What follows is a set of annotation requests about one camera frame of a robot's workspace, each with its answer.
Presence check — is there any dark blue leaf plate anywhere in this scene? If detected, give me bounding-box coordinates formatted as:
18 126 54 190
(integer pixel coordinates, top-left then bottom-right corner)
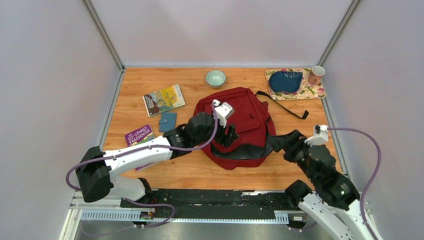
268 71 303 93

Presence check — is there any aluminium frame rail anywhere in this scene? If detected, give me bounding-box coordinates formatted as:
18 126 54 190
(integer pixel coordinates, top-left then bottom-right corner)
59 187 372 240

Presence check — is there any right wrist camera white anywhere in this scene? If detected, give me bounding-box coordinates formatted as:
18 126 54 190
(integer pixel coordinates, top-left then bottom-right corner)
304 124 329 146

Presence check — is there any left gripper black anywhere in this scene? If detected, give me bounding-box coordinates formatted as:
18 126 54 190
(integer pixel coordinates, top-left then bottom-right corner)
193 109 240 148

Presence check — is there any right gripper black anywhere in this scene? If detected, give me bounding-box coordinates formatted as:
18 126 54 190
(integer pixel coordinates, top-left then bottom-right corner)
266 129 317 184

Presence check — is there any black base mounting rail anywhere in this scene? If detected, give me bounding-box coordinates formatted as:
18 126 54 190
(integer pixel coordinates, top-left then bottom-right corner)
119 188 310 220

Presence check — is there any dark red student backpack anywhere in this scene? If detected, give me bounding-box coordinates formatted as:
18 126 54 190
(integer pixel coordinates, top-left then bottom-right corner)
193 86 310 171

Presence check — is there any yellow teal cover book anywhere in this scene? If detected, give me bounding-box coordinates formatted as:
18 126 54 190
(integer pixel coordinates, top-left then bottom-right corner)
142 84 186 117

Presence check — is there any small blue wallet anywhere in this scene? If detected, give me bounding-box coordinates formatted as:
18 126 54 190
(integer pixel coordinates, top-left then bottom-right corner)
158 112 177 133

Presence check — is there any pink floral mug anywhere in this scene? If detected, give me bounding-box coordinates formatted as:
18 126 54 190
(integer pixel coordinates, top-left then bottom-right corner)
307 65 326 85

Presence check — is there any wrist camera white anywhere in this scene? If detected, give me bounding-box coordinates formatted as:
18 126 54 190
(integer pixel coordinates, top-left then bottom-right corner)
212 99 235 128
304 124 329 146

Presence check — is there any purple treehouse book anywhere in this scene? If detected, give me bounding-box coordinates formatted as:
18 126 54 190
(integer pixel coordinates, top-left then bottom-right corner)
124 124 157 172

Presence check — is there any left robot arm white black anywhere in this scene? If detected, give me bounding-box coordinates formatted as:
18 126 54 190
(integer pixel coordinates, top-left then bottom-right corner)
73 108 238 208

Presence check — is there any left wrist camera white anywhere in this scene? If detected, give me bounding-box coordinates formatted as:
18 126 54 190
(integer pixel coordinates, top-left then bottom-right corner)
212 99 235 128

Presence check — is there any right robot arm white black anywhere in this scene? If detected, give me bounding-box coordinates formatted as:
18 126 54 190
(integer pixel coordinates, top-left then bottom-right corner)
267 125 382 240

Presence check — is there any floral rectangular tray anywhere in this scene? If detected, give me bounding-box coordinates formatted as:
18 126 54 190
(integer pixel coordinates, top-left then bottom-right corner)
265 68 326 101

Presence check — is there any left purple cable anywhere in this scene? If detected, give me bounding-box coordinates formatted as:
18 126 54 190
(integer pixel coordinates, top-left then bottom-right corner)
65 102 220 229

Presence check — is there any pale green ceramic bowl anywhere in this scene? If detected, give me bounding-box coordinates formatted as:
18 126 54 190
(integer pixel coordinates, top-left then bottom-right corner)
205 69 227 88

